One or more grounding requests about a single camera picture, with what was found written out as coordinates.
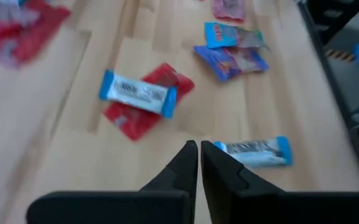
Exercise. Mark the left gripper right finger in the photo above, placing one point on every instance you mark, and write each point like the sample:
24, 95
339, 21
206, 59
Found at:
275, 208

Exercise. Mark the blue white Hershey's bar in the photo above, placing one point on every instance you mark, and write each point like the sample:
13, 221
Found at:
135, 93
260, 152

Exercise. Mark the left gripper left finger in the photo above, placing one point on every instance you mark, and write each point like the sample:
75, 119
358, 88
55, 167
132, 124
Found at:
104, 208

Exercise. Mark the purple clear candy bag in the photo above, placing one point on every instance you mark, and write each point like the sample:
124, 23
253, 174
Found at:
222, 63

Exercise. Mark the blue Haribo candy bag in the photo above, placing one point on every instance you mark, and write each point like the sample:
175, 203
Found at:
222, 35

